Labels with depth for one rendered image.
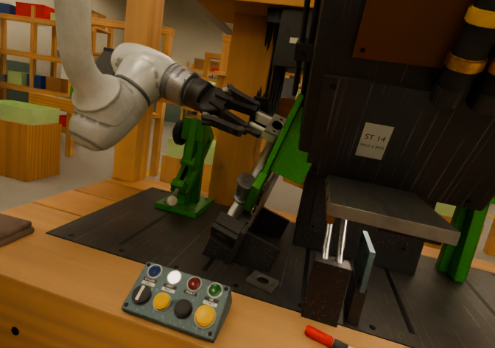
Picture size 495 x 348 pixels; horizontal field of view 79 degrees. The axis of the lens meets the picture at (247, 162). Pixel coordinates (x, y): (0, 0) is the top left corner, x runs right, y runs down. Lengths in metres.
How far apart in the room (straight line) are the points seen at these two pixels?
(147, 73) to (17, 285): 0.47
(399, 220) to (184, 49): 11.52
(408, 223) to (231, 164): 0.68
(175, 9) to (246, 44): 11.27
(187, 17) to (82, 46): 11.39
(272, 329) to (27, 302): 0.40
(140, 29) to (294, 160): 0.76
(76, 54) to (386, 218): 0.57
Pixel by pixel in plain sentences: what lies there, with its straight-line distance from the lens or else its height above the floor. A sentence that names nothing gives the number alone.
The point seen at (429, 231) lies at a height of 1.12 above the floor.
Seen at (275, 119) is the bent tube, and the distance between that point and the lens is 0.68.
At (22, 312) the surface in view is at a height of 0.84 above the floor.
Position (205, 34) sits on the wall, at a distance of 11.60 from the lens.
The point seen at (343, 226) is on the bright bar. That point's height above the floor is 1.05.
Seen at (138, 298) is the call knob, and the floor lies 0.93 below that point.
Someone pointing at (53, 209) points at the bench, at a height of 0.88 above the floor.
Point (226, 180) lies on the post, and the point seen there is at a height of 0.97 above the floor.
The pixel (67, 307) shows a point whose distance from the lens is 0.60.
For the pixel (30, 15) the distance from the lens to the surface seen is 6.80.
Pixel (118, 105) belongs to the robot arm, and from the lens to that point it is 0.69.
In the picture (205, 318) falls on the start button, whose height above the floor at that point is 0.93.
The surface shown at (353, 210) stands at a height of 1.13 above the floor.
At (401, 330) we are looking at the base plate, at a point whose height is 0.90.
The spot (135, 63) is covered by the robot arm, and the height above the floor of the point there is 1.28.
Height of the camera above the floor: 1.24
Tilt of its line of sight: 11 degrees down
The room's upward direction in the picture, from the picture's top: 10 degrees clockwise
